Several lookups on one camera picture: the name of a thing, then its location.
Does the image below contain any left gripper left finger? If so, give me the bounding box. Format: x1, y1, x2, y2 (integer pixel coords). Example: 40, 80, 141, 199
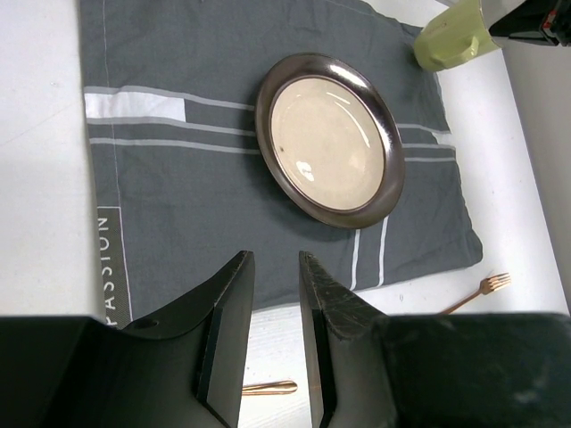
1, 251, 254, 427

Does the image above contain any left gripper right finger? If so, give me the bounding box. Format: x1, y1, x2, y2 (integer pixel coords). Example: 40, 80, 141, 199
299, 251, 570, 427

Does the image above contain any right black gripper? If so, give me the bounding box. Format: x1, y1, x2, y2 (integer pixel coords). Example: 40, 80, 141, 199
490, 0, 570, 46

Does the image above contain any copper spoon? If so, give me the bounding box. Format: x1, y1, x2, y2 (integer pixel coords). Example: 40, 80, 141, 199
242, 380, 298, 396

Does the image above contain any yellow mug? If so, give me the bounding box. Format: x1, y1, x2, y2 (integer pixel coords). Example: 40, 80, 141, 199
413, 0, 501, 72

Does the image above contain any round metal plate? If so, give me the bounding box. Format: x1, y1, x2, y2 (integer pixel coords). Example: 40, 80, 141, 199
254, 53, 405, 229

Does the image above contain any grey cloth placemat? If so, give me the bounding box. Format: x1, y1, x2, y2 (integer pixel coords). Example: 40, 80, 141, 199
79, 1, 483, 327

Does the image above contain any copper fork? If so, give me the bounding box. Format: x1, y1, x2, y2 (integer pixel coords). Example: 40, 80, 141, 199
440, 273, 511, 315

